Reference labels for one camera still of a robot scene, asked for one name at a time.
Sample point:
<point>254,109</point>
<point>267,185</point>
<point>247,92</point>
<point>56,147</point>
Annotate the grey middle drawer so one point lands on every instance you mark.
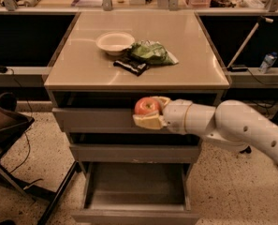
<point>135,153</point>

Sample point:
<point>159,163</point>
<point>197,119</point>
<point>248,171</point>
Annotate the grey drawer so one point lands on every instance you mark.
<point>199,121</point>
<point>135,153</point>
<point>135,194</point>

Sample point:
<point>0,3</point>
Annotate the white stick with black base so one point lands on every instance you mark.
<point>260,20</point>

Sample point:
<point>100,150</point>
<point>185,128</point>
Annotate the grey drawer cabinet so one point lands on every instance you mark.
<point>111,60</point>

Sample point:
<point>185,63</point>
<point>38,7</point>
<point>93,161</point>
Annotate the white paper bowl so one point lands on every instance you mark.
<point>114,43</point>

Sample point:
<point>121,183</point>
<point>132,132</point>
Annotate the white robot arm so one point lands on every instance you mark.
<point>219,138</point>

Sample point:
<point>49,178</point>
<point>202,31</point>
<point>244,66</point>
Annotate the green chip bag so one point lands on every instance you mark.
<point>152,53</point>

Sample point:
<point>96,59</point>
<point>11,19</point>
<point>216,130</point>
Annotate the black snack wrapper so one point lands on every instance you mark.
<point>133,66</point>

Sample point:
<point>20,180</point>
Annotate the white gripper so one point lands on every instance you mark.
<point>174,115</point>

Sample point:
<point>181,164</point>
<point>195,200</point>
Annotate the small water bottle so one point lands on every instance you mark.
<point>268,62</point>

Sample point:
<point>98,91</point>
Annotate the grey top drawer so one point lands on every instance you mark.
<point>199,121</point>

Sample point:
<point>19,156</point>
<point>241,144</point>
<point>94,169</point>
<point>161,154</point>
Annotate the grey bottom drawer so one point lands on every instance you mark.
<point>135,194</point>

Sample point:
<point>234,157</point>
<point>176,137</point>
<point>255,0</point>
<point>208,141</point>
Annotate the dark office chair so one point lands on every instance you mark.
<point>12,126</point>

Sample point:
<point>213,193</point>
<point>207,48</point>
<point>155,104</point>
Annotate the red apple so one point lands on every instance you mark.
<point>147,105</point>

